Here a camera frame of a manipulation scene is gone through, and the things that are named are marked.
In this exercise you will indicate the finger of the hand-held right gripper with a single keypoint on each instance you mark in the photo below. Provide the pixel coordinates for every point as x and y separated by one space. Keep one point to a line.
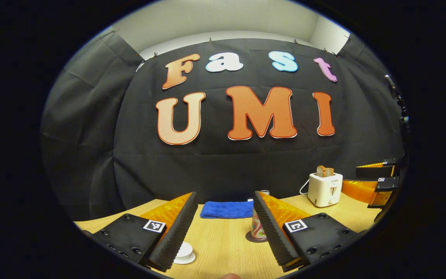
358 188
374 171

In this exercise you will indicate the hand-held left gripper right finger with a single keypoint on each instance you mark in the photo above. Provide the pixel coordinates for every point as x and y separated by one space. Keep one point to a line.
271 232

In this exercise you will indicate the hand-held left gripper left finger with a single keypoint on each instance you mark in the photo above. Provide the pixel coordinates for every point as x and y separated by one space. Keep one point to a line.
178 232

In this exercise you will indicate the silver water bottle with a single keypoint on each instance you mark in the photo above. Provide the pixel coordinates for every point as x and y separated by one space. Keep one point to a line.
258 226

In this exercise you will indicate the dark round coaster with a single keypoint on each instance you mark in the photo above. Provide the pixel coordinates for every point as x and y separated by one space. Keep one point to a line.
251 238

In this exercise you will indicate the white teacup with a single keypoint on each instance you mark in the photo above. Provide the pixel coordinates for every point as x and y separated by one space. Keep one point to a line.
187 260

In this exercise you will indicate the toast slice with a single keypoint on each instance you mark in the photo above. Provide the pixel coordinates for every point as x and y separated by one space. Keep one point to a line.
320 171
329 171

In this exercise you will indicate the white toaster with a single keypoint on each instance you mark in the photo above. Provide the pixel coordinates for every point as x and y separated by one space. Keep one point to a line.
323 190

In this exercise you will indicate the blue towel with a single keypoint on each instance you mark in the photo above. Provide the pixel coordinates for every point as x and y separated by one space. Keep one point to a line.
225 209

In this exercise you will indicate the black backdrop cloth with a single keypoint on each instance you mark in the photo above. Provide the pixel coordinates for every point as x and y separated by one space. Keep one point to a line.
227 166

